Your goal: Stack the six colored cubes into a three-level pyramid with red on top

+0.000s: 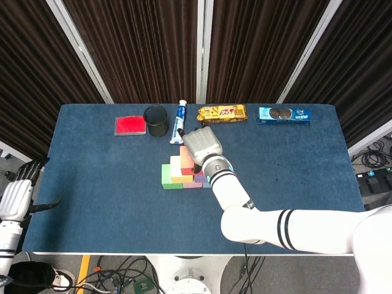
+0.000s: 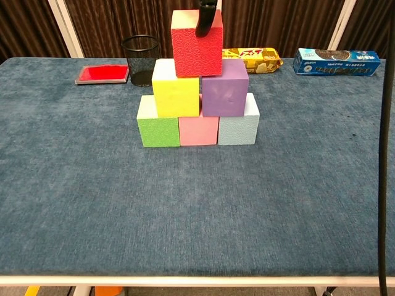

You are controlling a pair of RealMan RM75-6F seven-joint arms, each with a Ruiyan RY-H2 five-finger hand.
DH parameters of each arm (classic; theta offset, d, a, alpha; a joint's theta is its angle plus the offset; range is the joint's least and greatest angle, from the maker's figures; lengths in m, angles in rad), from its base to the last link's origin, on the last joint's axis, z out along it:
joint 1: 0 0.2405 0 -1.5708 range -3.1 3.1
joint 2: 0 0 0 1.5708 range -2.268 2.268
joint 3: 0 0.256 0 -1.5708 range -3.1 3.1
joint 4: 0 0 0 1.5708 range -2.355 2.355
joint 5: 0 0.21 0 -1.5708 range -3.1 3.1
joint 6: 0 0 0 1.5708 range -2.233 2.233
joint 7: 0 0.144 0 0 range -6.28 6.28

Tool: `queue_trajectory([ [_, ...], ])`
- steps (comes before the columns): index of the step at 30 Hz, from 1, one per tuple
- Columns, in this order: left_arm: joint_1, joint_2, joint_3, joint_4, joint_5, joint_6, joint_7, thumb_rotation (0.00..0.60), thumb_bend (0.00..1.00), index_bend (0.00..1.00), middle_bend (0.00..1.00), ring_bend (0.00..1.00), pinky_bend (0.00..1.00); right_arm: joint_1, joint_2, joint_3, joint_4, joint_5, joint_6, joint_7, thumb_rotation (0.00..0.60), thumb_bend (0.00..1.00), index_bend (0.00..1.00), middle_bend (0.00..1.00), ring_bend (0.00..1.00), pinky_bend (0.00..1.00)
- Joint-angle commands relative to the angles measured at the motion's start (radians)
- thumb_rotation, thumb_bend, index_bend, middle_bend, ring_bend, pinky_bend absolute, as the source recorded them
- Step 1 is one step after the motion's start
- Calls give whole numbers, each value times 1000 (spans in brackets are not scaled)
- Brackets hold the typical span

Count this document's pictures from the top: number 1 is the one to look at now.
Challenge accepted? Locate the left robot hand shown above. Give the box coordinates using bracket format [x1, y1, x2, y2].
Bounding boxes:
[0, 157, 61, 222]

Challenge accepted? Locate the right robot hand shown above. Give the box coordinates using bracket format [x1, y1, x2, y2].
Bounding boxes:
[176, 126, 223, 174]

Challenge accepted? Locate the red cube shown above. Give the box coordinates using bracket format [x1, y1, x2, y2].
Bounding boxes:
[179, 146, 197, 176]

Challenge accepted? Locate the yellow cube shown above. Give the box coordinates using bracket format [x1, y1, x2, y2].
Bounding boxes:
[170, 155, 194, 184]

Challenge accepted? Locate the green cube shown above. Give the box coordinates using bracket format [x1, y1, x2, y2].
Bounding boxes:
[161, 164, 184, 190]

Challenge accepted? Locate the white blue toothpaste tube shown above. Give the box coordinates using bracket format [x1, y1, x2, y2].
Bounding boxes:
[169, 99, 188, 145]

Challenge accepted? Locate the yellow biscuit packet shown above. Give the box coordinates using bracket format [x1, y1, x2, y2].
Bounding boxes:
[196, 104, 247, 124]

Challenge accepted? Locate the black mesh pen cup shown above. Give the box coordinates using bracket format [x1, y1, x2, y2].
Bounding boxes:
[143, 105, 169, 137]

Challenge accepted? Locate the red ink pad case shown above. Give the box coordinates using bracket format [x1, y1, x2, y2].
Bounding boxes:
[114, 115, 147, 137]

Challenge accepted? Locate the black trouser leg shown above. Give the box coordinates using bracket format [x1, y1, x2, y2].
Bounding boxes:
[7, 261, 56, 294]

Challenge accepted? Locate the blue sandwich cookie box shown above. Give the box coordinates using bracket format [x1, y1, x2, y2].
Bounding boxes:
[256, 106, 312, 125]

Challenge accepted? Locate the white sneaker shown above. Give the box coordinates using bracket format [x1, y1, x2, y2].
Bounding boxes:
[51, 268, 77, 291]

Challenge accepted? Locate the brown ribbed partition panel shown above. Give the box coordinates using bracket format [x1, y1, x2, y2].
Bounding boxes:
[283, 0, 392, 156]
[207, 0, 331, 105]
[62, 0, 200, 105]
[0, 0, 107, 171]

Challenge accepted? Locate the small green box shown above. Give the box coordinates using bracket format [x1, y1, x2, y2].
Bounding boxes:
[133, 279, 153, 294]

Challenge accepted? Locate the black power strip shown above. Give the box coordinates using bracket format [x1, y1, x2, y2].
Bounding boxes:
[355, 167, 392, 182]

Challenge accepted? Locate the white partition post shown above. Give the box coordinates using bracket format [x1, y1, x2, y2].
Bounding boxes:
[195, 0, 214, 104]
[275, 0, 343, 104]
[45, 0, 115, 104]

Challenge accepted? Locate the tangled floor cable bundle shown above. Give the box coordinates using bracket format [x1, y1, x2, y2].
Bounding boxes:
[69, 255, 163, 294]

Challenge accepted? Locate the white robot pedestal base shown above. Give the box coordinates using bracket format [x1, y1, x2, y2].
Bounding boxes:
[146, 255, 238, 294]

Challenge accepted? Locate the black floor cable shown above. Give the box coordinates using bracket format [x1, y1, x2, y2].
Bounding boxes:
[235, 255, 266, 294]

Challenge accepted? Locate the coiled black cable pile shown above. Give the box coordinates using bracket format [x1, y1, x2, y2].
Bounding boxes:
[352, 139, 392, 168]

